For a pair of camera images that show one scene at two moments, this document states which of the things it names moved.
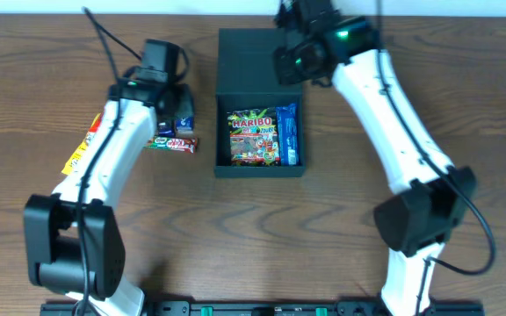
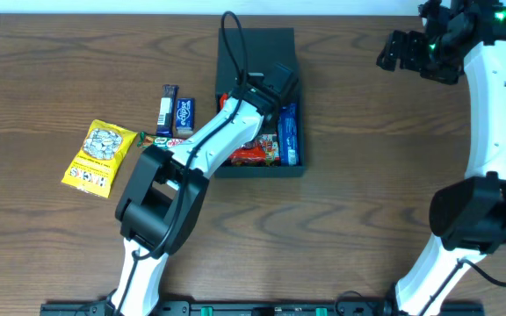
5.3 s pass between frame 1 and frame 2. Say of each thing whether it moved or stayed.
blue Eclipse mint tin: stayed
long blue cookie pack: stayed
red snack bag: moved
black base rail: stayed
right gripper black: moved
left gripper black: moved
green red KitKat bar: stayed
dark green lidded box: stayed
